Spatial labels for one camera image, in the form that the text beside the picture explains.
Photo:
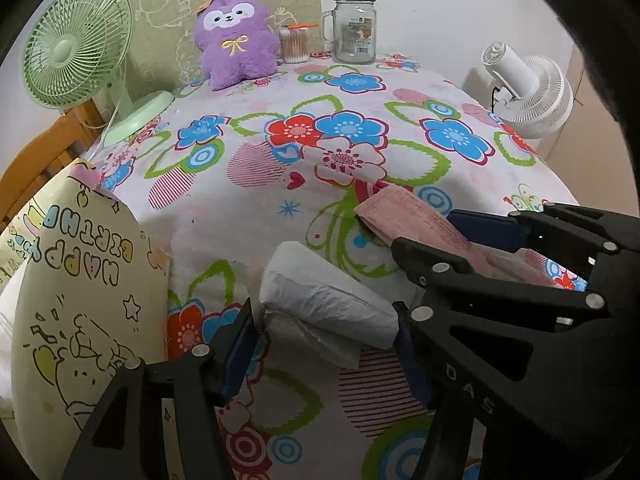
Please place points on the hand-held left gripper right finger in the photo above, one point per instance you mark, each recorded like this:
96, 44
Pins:
415, 367

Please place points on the beige door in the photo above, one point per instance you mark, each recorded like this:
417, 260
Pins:
587, 110

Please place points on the green desk fan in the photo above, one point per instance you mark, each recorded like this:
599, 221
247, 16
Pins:
70, 45

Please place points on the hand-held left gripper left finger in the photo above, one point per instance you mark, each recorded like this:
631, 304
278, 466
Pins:
239, 355

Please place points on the glass jar green lid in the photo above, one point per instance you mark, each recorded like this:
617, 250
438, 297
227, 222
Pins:
355, 35

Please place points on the pink paper packet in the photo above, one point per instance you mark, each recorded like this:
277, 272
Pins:
415, 215

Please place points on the white tissue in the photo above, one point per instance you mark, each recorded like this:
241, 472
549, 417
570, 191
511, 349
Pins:
325, 295

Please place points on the cotton swab jar orange lid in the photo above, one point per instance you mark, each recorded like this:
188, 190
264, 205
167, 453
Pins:
294, 47

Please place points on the purple plush toy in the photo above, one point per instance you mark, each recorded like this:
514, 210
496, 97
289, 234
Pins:
235, 55

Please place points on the floral tablecloth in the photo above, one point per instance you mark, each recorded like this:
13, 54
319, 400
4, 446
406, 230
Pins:
240, 210

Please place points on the wooden chair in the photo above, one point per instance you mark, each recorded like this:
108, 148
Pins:
35, 170

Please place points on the white paper pack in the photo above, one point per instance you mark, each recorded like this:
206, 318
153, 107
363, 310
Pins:
5, 330

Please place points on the yellow cartoon paper box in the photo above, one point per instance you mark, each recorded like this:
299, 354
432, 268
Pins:
75, 310

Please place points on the white floor fan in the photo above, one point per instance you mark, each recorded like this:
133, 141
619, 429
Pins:
540, 105

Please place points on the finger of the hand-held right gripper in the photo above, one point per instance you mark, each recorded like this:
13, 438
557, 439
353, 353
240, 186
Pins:
480, 230
417, 265

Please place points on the green cartoon cardboard sheet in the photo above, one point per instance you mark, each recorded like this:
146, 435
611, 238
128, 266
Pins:
160, 35

